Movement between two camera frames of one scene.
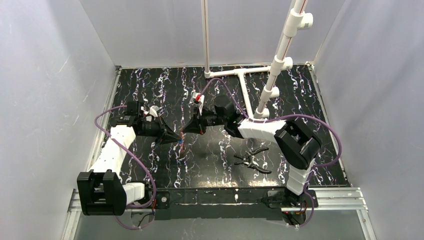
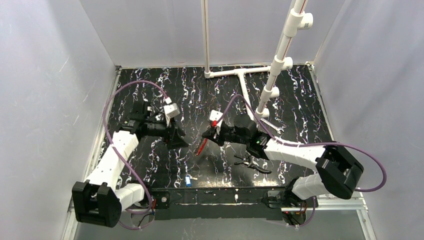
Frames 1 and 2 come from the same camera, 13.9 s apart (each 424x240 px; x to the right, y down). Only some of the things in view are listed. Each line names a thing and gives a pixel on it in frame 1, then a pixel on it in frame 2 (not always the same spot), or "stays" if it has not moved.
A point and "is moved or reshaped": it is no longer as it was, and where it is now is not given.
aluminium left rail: x=117 y=72 stays
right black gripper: x=199 y=122 → x=218 y=134
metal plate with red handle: x=182 y=149 is moved or reshaped
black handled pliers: x=246 y=159 stays
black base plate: x=266 y=203 stays
